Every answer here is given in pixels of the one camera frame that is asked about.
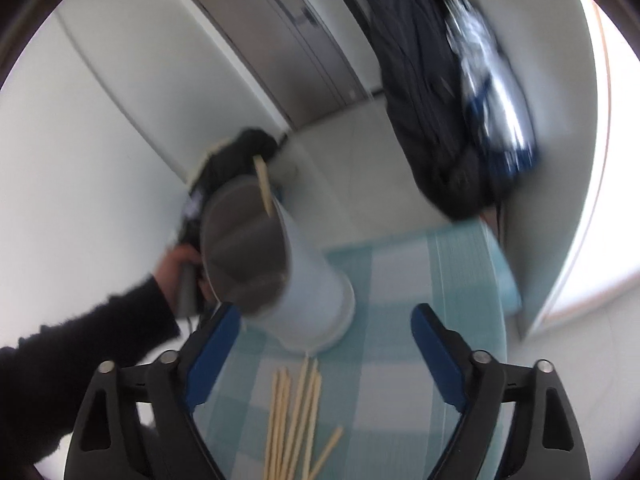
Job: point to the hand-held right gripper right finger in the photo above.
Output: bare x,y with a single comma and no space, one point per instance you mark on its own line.
437,355

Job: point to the pile of wooden chopsticks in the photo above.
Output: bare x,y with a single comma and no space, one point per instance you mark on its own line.
282,425

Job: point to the grey door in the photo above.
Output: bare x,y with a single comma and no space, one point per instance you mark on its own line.
280,45

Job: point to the white chopstick holder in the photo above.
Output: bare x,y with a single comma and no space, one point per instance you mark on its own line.
315,300

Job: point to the black cloth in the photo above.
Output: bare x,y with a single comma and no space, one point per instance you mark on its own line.
240,155

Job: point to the teal checkered tablecloth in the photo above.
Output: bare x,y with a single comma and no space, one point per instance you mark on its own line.
400,270

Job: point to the silver and blue folded umbrella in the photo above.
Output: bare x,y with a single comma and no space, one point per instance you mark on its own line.
495,100

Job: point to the black backpack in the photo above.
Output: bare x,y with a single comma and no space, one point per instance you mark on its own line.
425,110

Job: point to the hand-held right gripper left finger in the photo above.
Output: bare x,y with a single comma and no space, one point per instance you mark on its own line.
215,355

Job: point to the light wooden chopstick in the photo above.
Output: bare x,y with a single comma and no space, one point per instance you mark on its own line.
264,187

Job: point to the person's left hand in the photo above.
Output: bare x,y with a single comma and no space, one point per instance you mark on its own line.
169,275

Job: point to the person's left forearm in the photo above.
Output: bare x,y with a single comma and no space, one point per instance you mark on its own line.
75,350

